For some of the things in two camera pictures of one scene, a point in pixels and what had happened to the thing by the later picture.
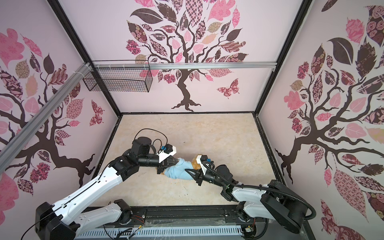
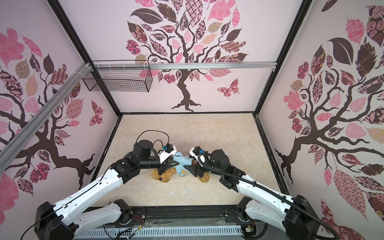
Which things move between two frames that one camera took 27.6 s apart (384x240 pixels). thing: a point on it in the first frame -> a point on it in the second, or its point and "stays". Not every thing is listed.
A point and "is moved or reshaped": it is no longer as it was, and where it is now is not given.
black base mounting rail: [206, 215] stays
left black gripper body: [152, 160] stays
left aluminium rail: [9, 151] stays
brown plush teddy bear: [195, 164] is moved or reshaped
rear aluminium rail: [135, 66] stays
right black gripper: [200, 176] -> [193, 169]
